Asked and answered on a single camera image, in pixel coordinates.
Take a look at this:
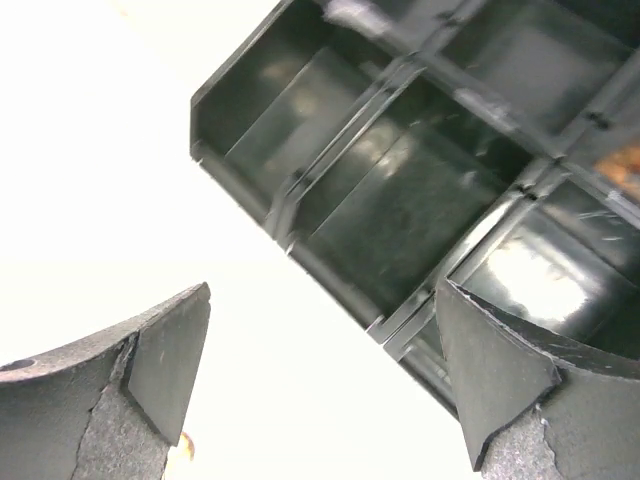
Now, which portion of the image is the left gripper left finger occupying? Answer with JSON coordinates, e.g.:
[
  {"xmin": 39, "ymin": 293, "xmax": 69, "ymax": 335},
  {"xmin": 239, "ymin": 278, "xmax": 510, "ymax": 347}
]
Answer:
[{"xmin": 1, "ymin": 283, "xmax": 211, "ymax": 480}]

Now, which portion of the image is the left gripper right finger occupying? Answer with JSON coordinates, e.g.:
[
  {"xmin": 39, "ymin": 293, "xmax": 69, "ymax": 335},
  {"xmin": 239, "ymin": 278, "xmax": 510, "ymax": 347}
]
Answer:
[{"xmin": 436, "ymin": 279, "xmax": 639, "ymax": 479}]

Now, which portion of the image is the black compartment organizer tray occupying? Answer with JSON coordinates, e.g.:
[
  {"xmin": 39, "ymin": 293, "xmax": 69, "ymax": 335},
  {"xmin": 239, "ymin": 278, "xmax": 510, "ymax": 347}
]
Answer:
[{"xmin": 190, "ymin": 1, "xmax": 639, "ymax": 413}]

